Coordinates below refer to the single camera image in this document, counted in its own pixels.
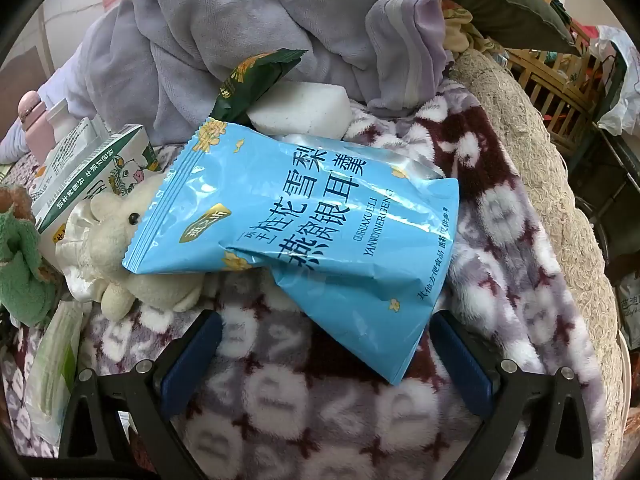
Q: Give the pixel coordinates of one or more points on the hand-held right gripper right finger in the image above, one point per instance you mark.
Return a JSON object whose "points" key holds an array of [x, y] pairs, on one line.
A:
{"points": [[460, 365]]}

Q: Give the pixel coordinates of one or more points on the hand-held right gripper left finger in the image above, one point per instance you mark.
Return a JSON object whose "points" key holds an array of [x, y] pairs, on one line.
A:
{"points": [[190, 360]]}

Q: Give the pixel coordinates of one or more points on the white green plastic packet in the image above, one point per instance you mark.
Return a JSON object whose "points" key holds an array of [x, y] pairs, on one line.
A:
{"points": [[55, 360]]}

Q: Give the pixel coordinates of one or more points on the cream plush toy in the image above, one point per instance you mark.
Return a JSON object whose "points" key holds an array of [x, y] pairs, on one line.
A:
{"points": [[115, 220]]}

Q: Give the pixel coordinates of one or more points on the blue snack packet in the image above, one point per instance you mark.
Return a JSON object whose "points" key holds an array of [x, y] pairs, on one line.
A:
{"points": [[300, 210]]}

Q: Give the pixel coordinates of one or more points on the green white milk carton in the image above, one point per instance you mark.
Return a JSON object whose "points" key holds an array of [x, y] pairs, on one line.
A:
{"points": [[90, 175]]}

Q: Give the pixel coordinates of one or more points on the grey printed bag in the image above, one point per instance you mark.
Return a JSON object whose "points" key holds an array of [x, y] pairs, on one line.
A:
{"points": [[630, 305]]}

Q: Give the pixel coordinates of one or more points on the maroon grey printed blanket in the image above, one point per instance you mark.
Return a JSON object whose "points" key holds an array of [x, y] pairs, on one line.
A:
{"points": [[500, 185]]}

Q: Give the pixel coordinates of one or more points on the green fuzzy plush toy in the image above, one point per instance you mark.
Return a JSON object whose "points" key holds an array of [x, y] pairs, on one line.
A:
{"points": [[22, 265]]}

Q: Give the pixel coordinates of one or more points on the cream fuzzy blanket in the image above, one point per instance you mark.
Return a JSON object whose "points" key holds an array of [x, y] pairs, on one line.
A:
{"points": [[540, 160]]}

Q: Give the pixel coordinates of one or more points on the white paper box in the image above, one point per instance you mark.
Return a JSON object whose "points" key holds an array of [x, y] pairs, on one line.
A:
{"points": [[85, 132]]}

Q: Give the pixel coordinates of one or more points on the white bottle pink label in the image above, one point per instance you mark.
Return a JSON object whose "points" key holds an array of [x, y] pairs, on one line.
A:
{"points": [[60, 117]]}

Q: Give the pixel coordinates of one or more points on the white sponge block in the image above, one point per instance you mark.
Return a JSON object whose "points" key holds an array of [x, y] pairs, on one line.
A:
{"points": [[305, 110]]}

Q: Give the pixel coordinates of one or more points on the green snack packet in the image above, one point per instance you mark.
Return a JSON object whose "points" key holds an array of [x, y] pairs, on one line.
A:
{"points": [[250, 80]]}

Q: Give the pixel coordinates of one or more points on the white plastic bag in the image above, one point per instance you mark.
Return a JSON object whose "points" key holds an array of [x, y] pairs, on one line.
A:
{"points": [[625, 90]]}

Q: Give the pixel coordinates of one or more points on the beige cloth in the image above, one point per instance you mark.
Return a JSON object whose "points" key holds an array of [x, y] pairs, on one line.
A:
{"points": [[462, 32]]}

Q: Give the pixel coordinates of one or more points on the lavender grey clothing pile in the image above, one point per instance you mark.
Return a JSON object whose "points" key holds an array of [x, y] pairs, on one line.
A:
{"points": [[225, 10]]}

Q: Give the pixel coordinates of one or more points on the olive green pillow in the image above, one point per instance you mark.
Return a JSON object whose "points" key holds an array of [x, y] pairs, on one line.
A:
{"points": [[520, 15]]}

